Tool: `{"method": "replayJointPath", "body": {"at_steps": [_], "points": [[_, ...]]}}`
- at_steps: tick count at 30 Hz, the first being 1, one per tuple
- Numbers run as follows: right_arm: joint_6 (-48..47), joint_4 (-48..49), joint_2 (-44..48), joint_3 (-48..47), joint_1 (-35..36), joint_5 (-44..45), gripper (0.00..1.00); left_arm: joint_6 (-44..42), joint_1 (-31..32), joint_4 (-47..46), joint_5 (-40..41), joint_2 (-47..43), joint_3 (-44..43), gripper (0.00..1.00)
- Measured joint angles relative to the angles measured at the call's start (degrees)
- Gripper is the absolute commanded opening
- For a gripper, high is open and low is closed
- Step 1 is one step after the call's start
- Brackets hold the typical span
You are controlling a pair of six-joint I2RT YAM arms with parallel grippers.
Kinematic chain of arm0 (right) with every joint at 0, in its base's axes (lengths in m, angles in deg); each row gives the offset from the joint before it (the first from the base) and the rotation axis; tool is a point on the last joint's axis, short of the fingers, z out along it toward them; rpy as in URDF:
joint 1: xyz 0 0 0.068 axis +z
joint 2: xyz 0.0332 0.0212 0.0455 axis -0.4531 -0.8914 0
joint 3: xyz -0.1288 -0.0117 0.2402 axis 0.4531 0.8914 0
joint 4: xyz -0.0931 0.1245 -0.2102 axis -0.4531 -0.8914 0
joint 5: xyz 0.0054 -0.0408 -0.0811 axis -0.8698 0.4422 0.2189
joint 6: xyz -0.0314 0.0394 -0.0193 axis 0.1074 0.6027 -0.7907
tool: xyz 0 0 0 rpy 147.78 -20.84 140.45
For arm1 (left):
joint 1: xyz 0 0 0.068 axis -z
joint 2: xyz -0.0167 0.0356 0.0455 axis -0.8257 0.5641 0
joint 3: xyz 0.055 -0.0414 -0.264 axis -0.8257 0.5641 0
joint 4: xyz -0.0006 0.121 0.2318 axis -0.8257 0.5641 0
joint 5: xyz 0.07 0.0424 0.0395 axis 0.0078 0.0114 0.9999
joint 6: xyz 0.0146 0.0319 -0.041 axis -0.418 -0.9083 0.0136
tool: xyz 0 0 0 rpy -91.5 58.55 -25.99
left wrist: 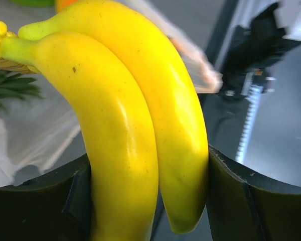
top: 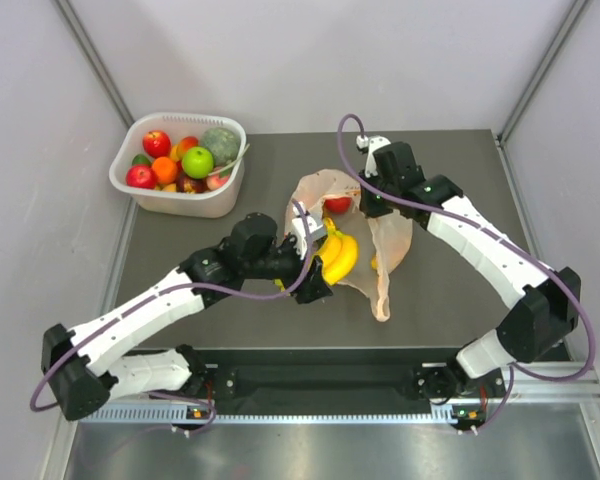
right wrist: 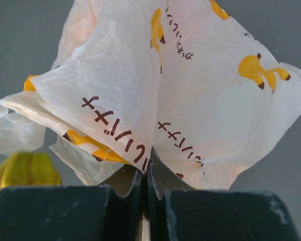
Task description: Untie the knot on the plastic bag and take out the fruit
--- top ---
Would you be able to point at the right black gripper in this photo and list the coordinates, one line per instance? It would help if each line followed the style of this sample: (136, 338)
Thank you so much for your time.
(369, 209)

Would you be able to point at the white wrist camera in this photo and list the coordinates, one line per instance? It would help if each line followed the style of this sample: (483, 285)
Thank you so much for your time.
(369, 145)
(309, 230)

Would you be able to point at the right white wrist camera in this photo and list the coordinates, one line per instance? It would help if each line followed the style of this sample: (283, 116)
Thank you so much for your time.
(369, 145)

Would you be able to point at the small green lime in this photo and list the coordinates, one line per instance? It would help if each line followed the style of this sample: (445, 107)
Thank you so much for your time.
(141, 159)

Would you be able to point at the yellow banana bunch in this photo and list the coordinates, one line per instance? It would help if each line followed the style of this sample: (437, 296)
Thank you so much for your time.
(338, 253)

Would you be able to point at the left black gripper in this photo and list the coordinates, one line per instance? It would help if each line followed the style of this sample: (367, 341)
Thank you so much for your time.
(313, 286)

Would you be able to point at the pink peach with leaf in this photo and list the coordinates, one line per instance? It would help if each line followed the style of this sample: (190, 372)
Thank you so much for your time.
(217, 178)

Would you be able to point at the aluminium frame rail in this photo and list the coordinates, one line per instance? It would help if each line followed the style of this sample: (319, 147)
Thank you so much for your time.
(188, 412)

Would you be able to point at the dark red plum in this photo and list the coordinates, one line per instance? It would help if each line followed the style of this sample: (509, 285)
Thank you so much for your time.
(188, 185)

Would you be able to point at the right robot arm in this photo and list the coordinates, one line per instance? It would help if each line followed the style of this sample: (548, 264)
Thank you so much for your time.
(540, 312)

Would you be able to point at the white plastic fruit basket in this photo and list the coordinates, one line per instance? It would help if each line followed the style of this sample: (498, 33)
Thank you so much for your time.
(212, 204)

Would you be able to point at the translucent orange plastic bag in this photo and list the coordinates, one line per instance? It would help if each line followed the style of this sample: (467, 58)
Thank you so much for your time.
(388, 238)

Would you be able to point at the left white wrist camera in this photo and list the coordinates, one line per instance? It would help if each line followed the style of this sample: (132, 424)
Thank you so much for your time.
(309, 230)

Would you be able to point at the green apple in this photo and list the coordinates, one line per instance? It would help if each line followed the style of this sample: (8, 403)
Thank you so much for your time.
(197, 162)

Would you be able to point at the orange yellow mango in basket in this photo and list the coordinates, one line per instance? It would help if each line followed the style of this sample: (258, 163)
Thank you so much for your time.
(180, 148)

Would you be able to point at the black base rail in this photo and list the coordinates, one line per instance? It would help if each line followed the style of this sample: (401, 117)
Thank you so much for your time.
(333, 381)

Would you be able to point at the green cantaloupe melon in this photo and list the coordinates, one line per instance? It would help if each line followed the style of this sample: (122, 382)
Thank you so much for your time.
(222, 143)

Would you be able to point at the orange fruit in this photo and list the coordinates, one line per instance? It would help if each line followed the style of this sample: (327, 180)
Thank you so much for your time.
(165, 170)

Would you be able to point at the red apple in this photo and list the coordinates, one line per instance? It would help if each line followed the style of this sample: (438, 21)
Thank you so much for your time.
(141, 177)
(157, 143)

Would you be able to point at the red apple in basket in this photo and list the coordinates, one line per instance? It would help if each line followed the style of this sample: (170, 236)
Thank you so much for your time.
(157, 143)

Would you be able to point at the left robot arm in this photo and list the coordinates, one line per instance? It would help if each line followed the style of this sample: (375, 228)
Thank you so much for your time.
(88, 365)

